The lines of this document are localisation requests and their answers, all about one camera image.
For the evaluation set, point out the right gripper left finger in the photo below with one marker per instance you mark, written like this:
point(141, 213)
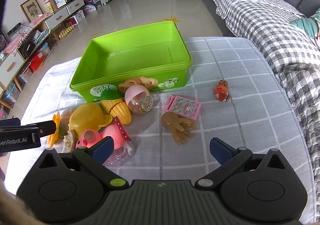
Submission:
point(92, 160)

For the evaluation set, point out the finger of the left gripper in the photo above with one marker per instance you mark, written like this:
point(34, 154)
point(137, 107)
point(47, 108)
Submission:
point(45, 128)

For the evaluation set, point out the white wooden tv cabinet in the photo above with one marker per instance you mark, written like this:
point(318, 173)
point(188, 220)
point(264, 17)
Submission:
point(29, 38)

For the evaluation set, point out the orange small figurine toy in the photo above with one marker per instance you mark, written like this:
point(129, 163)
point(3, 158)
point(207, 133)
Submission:
point(221, 91)

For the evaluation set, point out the grey plaid blanket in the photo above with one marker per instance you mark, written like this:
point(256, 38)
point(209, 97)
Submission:
point(289, 51)

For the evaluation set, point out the framed cartoon picture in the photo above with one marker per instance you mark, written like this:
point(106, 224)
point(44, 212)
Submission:
point(31, 9)

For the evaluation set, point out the green plastic storage bin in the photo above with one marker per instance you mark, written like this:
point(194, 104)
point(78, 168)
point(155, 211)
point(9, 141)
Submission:
point(152, 55)

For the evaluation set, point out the amber rubber octopus toy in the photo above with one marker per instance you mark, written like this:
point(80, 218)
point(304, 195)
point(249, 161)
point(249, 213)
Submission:
point(178, 127)

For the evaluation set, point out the toy corn green half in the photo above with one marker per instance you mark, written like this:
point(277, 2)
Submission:
point(109, 99)

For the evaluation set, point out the pink pig toy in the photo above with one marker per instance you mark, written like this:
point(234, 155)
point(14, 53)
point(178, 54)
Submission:
point(116, 131)

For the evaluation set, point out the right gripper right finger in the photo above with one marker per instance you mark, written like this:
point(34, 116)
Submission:
point(231, 161)

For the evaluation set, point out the orange yellow toy slice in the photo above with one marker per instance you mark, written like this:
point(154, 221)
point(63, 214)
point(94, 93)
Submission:
point(52, 139)

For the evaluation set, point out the beige knitted small item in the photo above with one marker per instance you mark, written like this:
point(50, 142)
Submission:
point(68, 140)

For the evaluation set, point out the teal patterned pillow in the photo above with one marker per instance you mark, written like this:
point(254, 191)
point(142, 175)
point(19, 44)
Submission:
point(310, 26)

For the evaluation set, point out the grey checked table cloth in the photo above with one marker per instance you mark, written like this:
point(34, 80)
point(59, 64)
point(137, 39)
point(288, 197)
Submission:
point(259, 117)

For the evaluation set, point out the pink card box toy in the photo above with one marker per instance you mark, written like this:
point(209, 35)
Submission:
point(183, 107)

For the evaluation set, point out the toy corn tip half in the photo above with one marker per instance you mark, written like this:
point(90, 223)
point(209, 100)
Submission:
point(122, 112)

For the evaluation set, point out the pink clear capsule ball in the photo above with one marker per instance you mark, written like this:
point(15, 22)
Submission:
point(138, 99)

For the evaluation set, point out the clear plastic container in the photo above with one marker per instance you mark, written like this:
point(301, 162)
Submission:
point(121, 155)

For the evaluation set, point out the yellow plastic toy bowl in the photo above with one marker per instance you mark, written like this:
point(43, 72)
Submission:
point(89, 116)

